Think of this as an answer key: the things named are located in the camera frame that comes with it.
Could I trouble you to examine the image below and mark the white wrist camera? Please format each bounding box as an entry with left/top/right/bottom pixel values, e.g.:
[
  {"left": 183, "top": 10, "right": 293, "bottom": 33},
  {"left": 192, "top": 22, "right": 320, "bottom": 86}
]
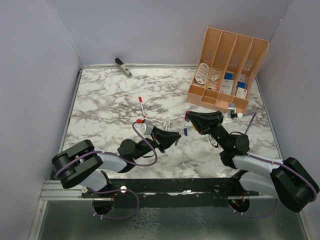
[
  {"left": 132, "top": 119, "right": 154, "bottom": 137},
  {"left": 222, "top": 103, "right": 243, "bottom": 124}
]

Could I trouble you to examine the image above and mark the black grey stapler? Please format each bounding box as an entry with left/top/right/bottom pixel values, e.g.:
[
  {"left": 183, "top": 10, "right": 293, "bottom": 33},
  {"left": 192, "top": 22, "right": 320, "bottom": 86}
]
[{"left": 115, "top": 57, "right": 133, "bottom": 78}]

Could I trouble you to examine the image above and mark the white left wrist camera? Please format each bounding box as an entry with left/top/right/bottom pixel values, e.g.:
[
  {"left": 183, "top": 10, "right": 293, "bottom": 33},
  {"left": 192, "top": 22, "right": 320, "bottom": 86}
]
[{"left": 132, "top": 119, "right": 154, "bottom": 137}]

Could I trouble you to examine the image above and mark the purple pen cap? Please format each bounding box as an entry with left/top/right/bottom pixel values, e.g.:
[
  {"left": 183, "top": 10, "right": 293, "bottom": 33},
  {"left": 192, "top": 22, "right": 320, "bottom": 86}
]
[{"left": 184, "top": 110, "right": 190, "bottom": 122}]

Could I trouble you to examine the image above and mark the white pen blue ink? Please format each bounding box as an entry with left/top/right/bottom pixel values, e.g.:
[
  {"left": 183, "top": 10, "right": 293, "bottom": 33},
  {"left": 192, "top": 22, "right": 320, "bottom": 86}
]
[{"left": 163, "top": 120, "right": 167, "bottom": 131}]

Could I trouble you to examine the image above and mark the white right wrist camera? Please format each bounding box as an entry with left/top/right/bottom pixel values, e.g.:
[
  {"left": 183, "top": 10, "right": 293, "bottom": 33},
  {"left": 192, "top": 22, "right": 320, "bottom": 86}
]
[{"left": 222, "top": 103, "right": 243, "bottom": 124}]

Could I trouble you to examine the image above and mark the white oval perforated item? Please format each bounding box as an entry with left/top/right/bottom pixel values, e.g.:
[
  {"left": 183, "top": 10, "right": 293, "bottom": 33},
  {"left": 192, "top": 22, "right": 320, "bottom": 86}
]
[{"left": 194, "top": 62, "right": 210, "bottom": 85}]

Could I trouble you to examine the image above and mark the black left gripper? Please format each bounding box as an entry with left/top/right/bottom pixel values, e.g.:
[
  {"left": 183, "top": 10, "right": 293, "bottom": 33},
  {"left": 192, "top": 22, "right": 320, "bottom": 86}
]
[{"left": 133, "top": 126, "right": 181, "bottom": 161}]

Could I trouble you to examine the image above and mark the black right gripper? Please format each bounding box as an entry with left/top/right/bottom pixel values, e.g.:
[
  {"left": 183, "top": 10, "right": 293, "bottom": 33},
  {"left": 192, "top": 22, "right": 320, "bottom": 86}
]
[{"left": 186, "top": 111, "right": 230, "bottom": 151}]

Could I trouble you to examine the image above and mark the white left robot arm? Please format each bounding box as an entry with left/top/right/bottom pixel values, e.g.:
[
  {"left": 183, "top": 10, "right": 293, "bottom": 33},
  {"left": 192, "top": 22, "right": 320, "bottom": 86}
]
[{"left": 51, "top": 126, "right": 181, "bottom": 198}]

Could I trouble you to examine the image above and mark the white pen purple ink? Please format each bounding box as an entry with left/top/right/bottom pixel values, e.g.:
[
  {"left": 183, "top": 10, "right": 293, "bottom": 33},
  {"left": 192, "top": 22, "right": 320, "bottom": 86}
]
[{"left": 174, "top": 120, "right": 187, "bottom": 146}]

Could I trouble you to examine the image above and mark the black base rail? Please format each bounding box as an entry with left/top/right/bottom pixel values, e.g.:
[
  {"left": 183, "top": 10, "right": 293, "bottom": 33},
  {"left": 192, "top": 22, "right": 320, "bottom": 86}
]
[{"left": 79, "top": 170, "right": 258, "bottom": 209}]

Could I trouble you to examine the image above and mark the peach desk organizer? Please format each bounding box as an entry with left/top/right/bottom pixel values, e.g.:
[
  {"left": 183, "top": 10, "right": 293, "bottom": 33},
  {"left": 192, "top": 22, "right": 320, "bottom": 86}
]
[{"left": 186, "top": 27, "right": 269, "bottom": 113}]

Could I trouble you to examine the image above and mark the white pen green ink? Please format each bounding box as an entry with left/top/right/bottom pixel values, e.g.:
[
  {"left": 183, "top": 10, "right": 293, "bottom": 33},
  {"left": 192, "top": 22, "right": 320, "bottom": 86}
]
[{"left": 166, "top": 119, "right": 171, "bottom": 132}]

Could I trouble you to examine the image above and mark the aluminium frame profile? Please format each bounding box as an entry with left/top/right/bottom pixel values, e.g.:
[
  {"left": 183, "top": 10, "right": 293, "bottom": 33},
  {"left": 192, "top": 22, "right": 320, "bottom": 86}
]
[{"left": 39, "top": 180, "right": 82, "bottom": 201}]

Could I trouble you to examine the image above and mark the white pen red ink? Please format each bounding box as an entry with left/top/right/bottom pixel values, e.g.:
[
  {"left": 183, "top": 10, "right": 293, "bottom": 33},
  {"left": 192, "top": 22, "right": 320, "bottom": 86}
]
[{"left": 139, "top": 102, "right": 146, "bottom": 118}]

